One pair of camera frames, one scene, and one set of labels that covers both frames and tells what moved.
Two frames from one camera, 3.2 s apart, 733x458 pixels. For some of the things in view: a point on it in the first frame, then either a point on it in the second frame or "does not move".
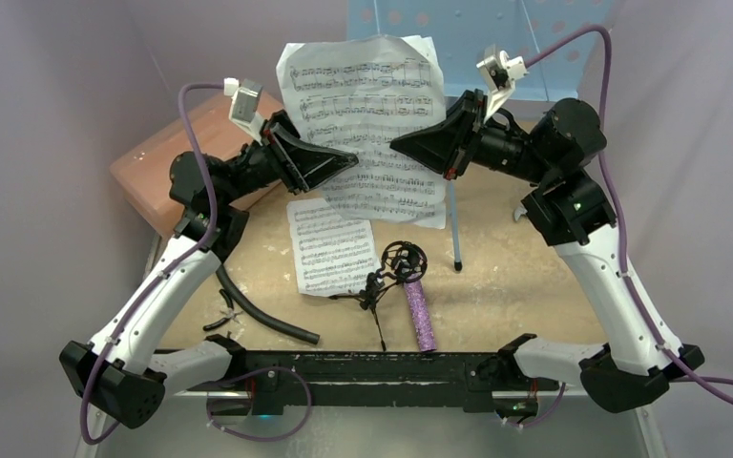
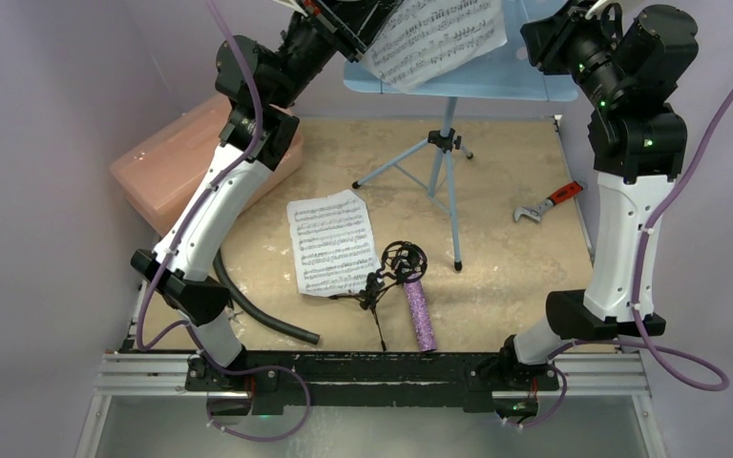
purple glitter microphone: (418, 304) does not move
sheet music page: (362, 94) to (426, 40)
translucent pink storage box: (142, 176) does not move
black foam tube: (260, 316) does not move
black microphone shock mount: (403, 262) does not move
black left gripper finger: (302, 164) to (353, 24)
